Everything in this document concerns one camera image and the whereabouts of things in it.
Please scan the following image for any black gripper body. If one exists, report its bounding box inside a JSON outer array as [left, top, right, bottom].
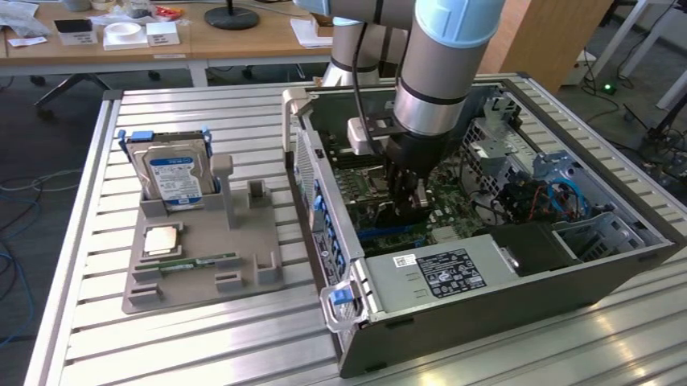
[[383, 132, 450, 178]]

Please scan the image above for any graphics card with black fan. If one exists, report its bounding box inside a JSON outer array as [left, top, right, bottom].
[[335, 180, 431, 232]]

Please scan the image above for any CPU socket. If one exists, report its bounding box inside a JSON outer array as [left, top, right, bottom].
[[362, 164, 394, 198]]

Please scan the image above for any green motherboard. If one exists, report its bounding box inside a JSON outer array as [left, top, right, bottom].
[[322, 136, 490, 258]]

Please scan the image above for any blue expansion slot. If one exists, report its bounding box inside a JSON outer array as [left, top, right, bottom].
[[358, 224, 426, 239]]

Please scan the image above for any silver perforated drive cage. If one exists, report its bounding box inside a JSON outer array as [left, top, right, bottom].
[[464, 90, 538, 194]]

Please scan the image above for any grey power supply with label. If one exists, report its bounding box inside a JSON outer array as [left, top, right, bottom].
[[356, 235, 516, 314]]

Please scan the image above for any stack of white papers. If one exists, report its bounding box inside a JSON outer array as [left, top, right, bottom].
[[288, 18, 335, 49]]

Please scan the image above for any open dark grey PC case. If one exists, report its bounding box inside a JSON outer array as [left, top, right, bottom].
[[283, 76, 678, 379]]

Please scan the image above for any wooden cabinet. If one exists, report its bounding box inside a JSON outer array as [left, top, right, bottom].
[[482, 0, 616, 92]]

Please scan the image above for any grey plastic parts rack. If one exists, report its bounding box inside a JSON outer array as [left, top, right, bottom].
[[122, 154, 287, 317]]

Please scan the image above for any silver disk bay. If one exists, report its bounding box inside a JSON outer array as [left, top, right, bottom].
[[552, 211, 648, 262]]

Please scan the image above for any green RAM stick on rack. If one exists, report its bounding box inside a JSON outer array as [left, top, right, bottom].
[[134, 252, 240, 274]]

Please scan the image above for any CPU with silver lid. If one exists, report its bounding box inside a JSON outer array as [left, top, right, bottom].
[[142, 227, 182, 258]]

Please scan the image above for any black round lamp base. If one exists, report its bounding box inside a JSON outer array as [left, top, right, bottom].
[[203, 0, 262, 30]]

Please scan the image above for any disk carrier with blue rails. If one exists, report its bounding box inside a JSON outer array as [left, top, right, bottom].
[[115, 127, 215, 198]]

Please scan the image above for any small white printed box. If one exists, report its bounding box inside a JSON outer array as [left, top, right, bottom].
[[146, 22, 179, 47]]

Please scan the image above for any wooden desk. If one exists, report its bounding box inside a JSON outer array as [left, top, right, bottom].
[[0, 0, 484, 77]]

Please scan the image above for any black office chair base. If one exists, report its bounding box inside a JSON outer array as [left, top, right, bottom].
[[29, 72, 163, 117]]

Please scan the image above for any white box with black top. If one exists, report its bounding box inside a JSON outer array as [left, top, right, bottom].
[[52, 18, 102, 47]]

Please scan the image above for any grey plastic bag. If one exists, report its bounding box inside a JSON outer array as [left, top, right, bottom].
[[0, 0, 52, 37]]

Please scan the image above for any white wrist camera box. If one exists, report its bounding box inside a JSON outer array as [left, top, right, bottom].
[[347, 116, 380, 156]]

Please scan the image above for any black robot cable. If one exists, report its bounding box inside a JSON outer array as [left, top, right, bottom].
[[350, 22, 378, 156]]

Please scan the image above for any black cable bundle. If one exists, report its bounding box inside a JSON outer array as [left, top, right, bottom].
[[498, 179, 543, 224]]

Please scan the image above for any silver metal bracket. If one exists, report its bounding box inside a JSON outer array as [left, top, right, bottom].
[[531, 150, 579, 182]]

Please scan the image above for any red disk wire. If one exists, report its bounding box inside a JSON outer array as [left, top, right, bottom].
[[536, 187, 564, 220]]

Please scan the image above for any blue disk wire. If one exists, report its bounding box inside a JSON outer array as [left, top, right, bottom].
[[546, 176, 591, 221]]

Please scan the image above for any black stand with cables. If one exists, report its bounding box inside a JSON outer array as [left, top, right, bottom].
[[622, 78, 687, 178]]

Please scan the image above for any white table frame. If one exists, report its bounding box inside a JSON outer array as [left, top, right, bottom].
[[584, 0, 687, 109]]

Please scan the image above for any white floor cable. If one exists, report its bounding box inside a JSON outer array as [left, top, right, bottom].
[[0, 168, 82, 194]]

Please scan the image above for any blue floor cable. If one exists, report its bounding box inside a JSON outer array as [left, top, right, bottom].
[[0, 192, 41, 347]]

